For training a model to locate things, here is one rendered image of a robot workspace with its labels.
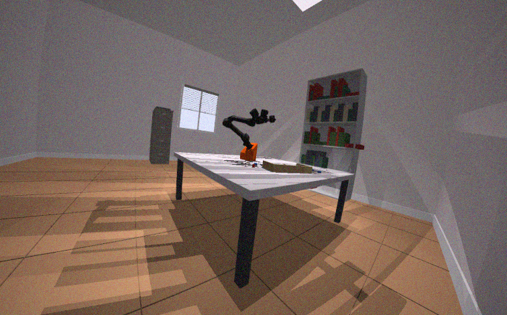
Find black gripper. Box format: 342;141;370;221
256;115;276;124

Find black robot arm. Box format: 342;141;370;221
223;109;269;149

